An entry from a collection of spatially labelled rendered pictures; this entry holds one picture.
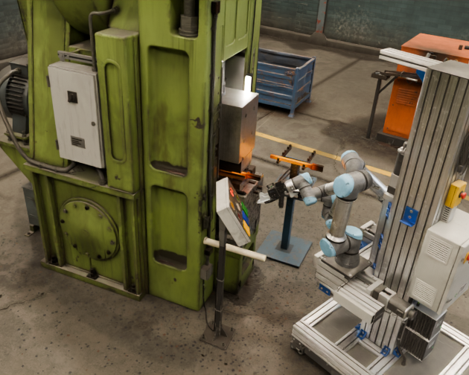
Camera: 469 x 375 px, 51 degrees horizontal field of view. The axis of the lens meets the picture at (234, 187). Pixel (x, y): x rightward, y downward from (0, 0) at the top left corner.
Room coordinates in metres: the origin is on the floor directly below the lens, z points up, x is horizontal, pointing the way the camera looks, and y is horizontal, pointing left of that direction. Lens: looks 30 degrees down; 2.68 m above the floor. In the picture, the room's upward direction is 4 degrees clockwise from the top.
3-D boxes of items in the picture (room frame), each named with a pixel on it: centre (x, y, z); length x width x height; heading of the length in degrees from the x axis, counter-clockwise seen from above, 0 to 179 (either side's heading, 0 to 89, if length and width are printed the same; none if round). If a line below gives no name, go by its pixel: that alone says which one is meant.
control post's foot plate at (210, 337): (2.48, 0.05, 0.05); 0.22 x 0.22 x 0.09; 69
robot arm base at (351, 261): (2.38, -0.71, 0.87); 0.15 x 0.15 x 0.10
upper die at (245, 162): (3.10, 0.12, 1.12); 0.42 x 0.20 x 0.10; 69
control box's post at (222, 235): (2.48, 0.05, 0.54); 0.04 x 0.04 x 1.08; 69
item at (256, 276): (3.01, -0.12, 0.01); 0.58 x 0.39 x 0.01; 159
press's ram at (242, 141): (3.14, 0.11, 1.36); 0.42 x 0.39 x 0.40; 69
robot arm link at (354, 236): (2.37, -0.71, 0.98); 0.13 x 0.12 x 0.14; 123
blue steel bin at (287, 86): (7.26, -0.41, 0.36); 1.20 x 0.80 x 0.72; 65
